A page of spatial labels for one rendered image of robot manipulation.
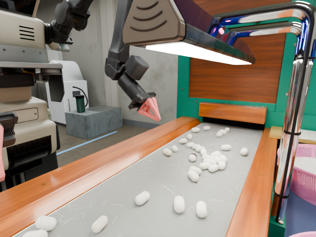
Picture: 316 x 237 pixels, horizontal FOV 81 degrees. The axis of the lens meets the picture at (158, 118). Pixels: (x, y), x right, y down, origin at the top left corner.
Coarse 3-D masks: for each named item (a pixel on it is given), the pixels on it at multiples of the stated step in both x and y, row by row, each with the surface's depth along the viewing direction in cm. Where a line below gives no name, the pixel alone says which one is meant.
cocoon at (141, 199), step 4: (144, 192) 39; (148, 192) 40; (136, 196) 39; (140, 196) 38; (144, 196) 39; (148, 196) 39; (136, 200) 38; (140, 200) 38; (144, 200) 38; (140, 204) 38
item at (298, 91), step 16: (224, 16) 35; (240, 16) 34; (256, 16) 33; (272, 16) 32; (288, 16) 31; (304, 16) 30; (240, 32) 48; (256, 32) 46; (272, 32) 45; (288, 32) 44; (304, 32) 30; (304, 48) 30; (304, 64) 30; (304, 80) 31; (288, 96) 46; (304, 96) 32; (288, 112) 34; (288, 128) 34; (288, 144) 34; (288, 160) 34; (288, 176) 35; (272, 192) 47; (288, 192) 36; (272, 208) 38; (272, 224) 37
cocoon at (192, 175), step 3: (189, 171) 48; (192, 171) 48; (189, 174) 48; (192, 174) 47; (195, 174) 46; (189, 177) 48; (192, 177) 46; (195, 177) 46; (198, 177) 46; (192, 180) 46; (195, 180) 46
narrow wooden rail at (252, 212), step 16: (272, 144) 65; (256, 160) 53; (272, 160) 53; (256, 176) 45; (272, 176) 45; (256, 192) 39; (240, 208) 34; (256, 208) 34; (240, 224) 30; (256, 224) 30
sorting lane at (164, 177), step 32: (224, 128) 92; (160, 160) 58; (96, 192) 43; (128, 192) 43; (160, 192) 43; (192, 192) 43; (224, 192) 43; (32, 224) 33; (64, 224) 34; (128, 224) 34; (160, 224) 34; (192, 224) 34; (224, 224) 34
